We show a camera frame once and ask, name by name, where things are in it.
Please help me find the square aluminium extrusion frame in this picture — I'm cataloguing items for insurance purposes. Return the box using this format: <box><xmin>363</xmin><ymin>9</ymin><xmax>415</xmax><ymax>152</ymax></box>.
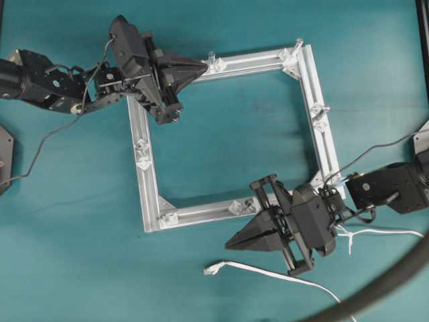
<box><xmin>127</xmin><ymin>44</ymin><xmax>341</xmax><ymax>233</ymax></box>

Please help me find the clear pin top right corner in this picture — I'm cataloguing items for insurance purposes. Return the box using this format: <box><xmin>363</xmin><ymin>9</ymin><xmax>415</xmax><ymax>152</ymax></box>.
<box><xmin>291</xmin><ymin>38</ymin><xmax>304</xmax><ymax>58</ymax></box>

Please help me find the clear pin bottom left corner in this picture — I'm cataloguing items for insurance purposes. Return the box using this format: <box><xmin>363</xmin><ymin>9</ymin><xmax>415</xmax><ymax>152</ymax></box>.
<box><xmin>160</xmin><ymin>213</ymin><xmax>177</xmax><ymax>226</ymax></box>

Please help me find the clear pin bottom right corner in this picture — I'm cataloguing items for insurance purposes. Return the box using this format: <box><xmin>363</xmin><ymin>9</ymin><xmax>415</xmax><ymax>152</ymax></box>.
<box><xmin>327</xmin><ymin>176</ymin><xmax>349</xmax><ymax>188</ymax></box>

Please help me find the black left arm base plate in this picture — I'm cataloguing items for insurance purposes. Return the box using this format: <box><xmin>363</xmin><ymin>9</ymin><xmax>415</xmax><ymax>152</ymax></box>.
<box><xmin>0</xmin><ymin>126</ymin><xmax>14</xmax><ymax>194</ymax></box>

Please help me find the clear pin right middle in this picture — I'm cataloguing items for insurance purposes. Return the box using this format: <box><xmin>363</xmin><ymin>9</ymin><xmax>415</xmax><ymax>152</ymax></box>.
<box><xmin>312</xmin><ymin>105</ymin><xmax>330</xmax><ymax>121</ymax></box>

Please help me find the thin black left cable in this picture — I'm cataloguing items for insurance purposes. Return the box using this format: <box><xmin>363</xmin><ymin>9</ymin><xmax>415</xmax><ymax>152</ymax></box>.
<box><xmin>0</xmin><ymin>38</ymin><xmax>117</xmax><ymax>187</ymax></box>

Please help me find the clear pin left middle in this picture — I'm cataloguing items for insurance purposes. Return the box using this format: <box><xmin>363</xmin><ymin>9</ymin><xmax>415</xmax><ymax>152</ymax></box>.
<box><xmin>134</xmin><ymin>140</ymin><xmax>148</xmax><ymax>154</ymax></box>

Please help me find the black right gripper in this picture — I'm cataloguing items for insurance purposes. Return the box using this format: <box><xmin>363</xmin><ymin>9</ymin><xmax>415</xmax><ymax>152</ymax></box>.
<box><xmin>225</xmin><ymin>174</ymin><xmax>345</xmax><ymax>276</ymax></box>

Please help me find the clear pin corner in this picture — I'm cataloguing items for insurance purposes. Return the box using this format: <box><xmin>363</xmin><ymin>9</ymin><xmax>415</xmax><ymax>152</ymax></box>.
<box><xmin>160</xmin><ymin>213</ymin><xmax>177</xmax><ymax>226</ymax></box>
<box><xmin>291</xmin><ymin>38</ymin><xmax>304</xmax><ymax>58</ymax></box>
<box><xmin>327</xmin><ymin>176</ymin><xmax>349</xmax><ymax>188</ymax></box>

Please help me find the clear pin top middle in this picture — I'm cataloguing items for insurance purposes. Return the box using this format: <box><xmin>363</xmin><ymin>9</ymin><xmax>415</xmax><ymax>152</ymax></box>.
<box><xmin>207</xmin><ymin>51</ymin><xmax>216</xmax><ymax>72</ymax></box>

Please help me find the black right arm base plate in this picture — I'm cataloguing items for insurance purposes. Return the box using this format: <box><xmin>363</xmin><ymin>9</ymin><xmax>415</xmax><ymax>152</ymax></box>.
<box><xmin>413</xmin><ymin>120</ymin><xmax>429</xmax><ymax>155</ymax></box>

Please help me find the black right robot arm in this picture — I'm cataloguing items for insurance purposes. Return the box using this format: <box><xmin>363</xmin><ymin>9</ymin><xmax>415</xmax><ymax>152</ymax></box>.
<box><xmin>225</xmin><ymin>160</ymin><xmax>428</xmax><ymax>276</ymax></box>

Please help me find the clear pin bottom middle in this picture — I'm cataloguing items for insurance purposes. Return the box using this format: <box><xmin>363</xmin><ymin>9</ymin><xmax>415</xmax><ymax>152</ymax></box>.
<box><xmin>245</xmin><ymin>199</ymin><xmax>253</xmax><ymax>209</ymax></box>

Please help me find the clear pin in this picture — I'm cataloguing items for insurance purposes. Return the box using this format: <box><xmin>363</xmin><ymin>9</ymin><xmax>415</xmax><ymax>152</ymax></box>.
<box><xmin>134</xmin><ymin>140</ymin><xmax>148</xmax><ymax>154</ymax></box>
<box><xmin>245</xmin><ymin>199</ymin><xmax>253</xmax><ymax>209</ymax></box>
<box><xmin>312</xmin><ymin>105</ymin><xmax>330</xmax><ymax>121</ymax></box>
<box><xmin>207</xmin><ymin>51</ymin><xmax>216</xmax><ymax>72</ymax></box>

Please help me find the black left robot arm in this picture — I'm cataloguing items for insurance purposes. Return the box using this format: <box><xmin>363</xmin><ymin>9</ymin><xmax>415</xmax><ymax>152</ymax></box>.
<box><xmin>1</xmin><ymin>15</ymin><xmax>208</xmax><ymax>125</ymax></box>

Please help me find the thick black corrugated hose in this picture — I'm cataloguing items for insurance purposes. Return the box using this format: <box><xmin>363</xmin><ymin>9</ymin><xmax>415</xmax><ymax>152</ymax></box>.
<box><xmin>301</xmin><ymin>231</ymin><xmax>429</xmax><ymax>322</ymax></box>

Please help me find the black frame post right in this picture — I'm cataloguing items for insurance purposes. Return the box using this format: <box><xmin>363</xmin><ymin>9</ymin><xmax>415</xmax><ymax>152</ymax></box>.
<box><xmin>416</xmin><ymin>0</ymin><xmax>428</xmax><ymax>66</ymax></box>

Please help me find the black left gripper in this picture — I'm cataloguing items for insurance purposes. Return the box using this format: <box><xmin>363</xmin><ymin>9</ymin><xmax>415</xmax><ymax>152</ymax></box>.
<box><xmin>109</xmin><ymin>15</ymin><xmax>208</xmax><ymax>125</ymax></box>

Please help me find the white cable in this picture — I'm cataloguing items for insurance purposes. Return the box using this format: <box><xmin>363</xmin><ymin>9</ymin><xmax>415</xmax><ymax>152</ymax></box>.
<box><xmin>202</xmin><ymin>226</ymin><xmax>424</xmax><ymax>322</ymax></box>

